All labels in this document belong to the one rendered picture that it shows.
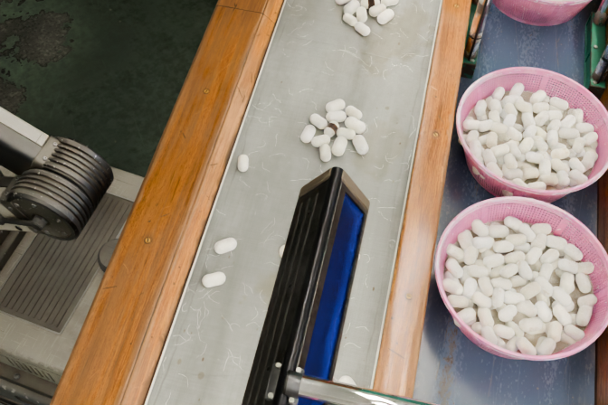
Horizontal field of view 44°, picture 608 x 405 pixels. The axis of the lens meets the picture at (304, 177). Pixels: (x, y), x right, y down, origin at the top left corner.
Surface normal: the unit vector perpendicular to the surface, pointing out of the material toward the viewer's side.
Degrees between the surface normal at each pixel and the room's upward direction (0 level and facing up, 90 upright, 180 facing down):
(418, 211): 0
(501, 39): 0
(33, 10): 0
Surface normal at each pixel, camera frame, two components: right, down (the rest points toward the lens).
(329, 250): 0.83, -0.13
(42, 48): 0.02, -0.55
